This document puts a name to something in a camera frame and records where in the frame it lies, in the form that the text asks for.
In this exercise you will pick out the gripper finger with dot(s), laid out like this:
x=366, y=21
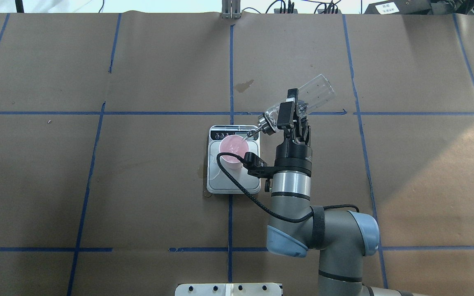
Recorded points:
x=286, y=115
x=301, y=130

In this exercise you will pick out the aluminium frame post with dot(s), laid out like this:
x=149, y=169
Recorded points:
x=231, y=9

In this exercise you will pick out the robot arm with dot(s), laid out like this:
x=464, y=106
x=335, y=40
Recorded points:
x=343, y=237

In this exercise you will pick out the black box with white label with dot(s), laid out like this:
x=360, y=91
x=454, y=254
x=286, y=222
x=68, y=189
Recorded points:
x=387, y=7

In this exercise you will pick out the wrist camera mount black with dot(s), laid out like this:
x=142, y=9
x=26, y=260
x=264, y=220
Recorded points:
x=257, y=167

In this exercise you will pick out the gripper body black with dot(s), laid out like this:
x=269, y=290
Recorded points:
x=293, y=156

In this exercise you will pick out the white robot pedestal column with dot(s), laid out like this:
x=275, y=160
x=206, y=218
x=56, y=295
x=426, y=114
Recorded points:
x=229, y=289

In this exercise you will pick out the pink plastic cup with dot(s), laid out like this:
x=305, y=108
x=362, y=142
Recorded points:
x=234, y=144

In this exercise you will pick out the black tripod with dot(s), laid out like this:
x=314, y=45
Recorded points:
x=19, y=6

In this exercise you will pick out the wrist camera cable black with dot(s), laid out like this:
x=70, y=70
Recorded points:
x=261, y=197

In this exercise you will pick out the grey digital kitchen scale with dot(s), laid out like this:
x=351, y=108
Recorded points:
x=217, y=181

